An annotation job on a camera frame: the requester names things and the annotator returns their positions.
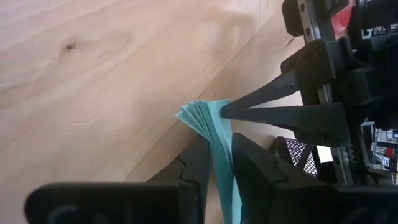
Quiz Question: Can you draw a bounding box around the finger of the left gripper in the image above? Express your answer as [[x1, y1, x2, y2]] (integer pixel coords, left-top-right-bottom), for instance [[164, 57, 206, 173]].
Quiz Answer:
[[220, 101, 351, 148], [220, 36, 355, 118]]

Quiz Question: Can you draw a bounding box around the blue sticky note pad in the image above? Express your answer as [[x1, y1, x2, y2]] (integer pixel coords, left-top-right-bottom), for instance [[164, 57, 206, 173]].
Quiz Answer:
[[175, 98, 243, 224]]

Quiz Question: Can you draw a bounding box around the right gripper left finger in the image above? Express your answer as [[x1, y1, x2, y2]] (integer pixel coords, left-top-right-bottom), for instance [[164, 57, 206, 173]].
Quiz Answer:
[[148, 133, 213, 224]]

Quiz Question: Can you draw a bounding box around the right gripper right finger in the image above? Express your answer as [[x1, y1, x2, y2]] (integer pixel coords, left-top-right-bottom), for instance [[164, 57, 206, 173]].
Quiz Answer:
[[231, 132, 313, 224]]

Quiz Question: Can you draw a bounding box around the black mesh desk organizer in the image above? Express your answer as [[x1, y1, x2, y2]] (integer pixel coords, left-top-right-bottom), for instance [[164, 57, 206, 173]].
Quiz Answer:
[[269, 136, 338, 184]]

